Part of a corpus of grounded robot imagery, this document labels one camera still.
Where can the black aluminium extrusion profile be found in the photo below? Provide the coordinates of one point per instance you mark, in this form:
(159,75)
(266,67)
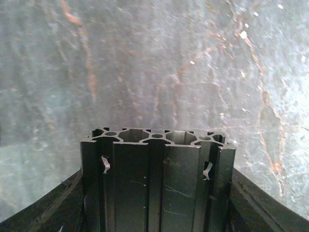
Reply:
(139,180)

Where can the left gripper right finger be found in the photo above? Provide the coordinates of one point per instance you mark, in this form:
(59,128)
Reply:
(253,210)

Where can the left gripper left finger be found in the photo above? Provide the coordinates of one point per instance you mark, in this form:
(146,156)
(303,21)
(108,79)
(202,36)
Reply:
(60,210)

